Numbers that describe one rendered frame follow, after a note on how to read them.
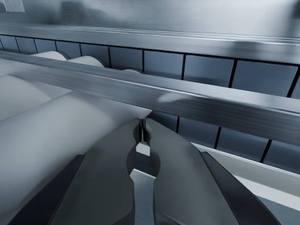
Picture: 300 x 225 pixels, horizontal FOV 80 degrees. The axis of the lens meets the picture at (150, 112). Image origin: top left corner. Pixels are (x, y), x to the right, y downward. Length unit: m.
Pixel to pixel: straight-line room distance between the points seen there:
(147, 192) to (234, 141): 0.15
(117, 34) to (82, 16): 0.10
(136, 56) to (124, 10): 0.08
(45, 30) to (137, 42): 0.12
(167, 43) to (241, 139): 0.10
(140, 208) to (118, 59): 0.22
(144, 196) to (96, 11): 0.25
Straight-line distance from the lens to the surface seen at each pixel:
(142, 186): 0.27
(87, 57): 0.20
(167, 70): 0.16
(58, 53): 0.24
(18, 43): 0.31
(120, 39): 0.18
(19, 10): 0.27
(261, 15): 0.20
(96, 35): 0.20
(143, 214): 0.32
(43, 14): 0.34
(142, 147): 0.17
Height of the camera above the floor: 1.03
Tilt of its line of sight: 52 degrees down
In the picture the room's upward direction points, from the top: 133 degrees counter-clockwise
